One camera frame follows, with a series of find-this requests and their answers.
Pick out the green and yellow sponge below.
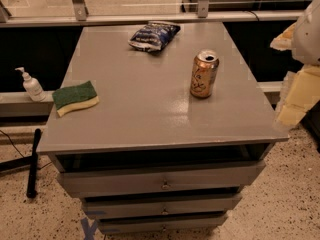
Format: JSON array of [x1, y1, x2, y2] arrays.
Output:
[[52, 81, 99, 117]]

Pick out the black stand leg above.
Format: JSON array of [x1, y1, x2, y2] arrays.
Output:
[[0, 129, 41, 199]]

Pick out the white pump bottle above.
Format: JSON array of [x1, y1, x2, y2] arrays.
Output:
[[16, 67, 46, 102]]

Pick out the top grey drawer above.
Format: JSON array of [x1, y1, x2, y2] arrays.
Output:
[[57, 160, 266, 198]]

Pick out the blue chip bag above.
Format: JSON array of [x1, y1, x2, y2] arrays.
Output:
[[128, 21, 181, 52]]

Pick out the middle grey drawer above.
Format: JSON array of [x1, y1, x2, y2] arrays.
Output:
[[82, 194, 242, 219]]

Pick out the black cable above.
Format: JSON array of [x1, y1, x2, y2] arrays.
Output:
[[0, 129, 26, 159]]

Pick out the grey drawer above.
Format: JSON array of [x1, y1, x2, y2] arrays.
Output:
[[57, 160, 266, 198], [98, 212, 227, 235], [82, 194, 242, 219]]

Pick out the grey metal rail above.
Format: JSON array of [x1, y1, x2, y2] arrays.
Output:
[[0, 0, 306, 27]]

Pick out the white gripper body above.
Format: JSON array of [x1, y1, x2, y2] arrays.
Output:
[[292, 0, 320, 65]]

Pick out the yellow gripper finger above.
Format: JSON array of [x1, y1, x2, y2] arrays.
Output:
[[270, 23, 296, 51], [274, 65, 320, 128]]

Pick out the grey drawer cabinet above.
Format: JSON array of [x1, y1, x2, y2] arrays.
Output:
[[36, 21, 290, 236]]

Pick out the orange soda can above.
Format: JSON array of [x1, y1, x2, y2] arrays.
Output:
[[190, 49, 219, 98]]

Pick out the bottom grey drawer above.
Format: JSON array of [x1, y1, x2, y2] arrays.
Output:
[[98, 212, 227, 235]]

